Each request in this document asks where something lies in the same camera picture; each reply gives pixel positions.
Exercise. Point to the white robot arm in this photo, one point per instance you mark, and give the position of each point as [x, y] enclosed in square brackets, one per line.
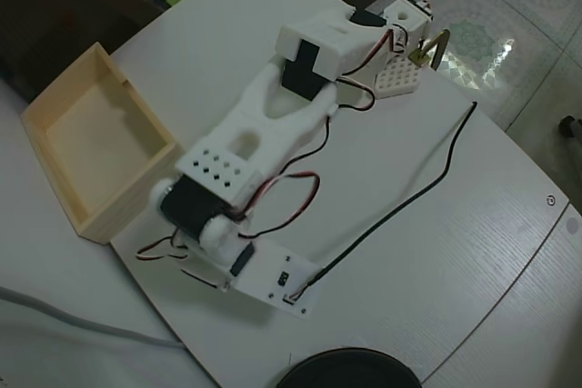
[254, 133]

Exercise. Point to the black round object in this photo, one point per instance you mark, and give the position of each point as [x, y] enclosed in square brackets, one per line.
[345, 370]

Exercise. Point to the brass table clamp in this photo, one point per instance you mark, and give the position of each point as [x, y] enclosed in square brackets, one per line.
[419, 57]

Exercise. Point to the light wooden open box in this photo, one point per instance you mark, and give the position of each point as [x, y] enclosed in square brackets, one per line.
[95, 142]

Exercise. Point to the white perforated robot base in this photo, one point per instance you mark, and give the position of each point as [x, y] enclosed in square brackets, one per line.
[398, 76]

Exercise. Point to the dark brown furniture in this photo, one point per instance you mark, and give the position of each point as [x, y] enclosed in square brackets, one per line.
[54, 6]

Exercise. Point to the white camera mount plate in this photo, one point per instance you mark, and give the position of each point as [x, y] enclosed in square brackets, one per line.
[268, 270]

